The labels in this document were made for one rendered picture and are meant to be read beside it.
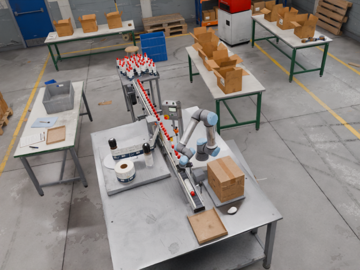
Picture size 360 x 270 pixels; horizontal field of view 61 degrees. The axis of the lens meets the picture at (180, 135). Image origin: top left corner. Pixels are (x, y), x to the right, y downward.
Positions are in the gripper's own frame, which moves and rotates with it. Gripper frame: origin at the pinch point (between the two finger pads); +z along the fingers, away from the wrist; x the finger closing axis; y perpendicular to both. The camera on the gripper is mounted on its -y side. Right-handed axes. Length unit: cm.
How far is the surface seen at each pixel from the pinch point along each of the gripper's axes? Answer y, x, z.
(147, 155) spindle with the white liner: 29.7, -27.6, 0.9
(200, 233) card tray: 9, 65, -26
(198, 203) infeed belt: -0.6, 39.1, -16.2
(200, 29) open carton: -161, -313, 161
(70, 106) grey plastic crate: 106, -178, 112
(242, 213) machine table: -34, 61, -23
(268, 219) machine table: -52, 74, -31
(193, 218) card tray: 9, 51, -18
